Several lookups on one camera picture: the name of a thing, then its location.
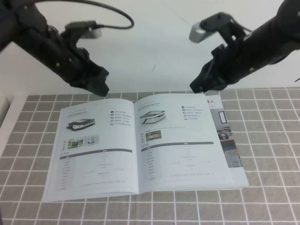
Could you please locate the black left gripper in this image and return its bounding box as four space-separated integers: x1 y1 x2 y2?
14 11 110 97

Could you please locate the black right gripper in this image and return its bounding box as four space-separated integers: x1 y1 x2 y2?
189 29 274 93

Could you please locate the white product catalogue book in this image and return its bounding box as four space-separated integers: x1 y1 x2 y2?
43 92 249 203

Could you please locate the grey checked tablecloth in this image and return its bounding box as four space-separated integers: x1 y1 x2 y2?
0 87 300 225

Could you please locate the white side board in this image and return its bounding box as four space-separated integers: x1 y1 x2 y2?
0 95 12 127

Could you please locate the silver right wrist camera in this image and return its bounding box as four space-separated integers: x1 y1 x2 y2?
188 13 235 44

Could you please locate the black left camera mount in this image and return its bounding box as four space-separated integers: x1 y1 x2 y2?
60 28 83 51

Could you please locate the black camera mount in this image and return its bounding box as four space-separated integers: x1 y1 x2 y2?
60 28 83 51
217 20 249 47

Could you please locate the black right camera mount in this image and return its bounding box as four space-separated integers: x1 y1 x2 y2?
217 20 249 47

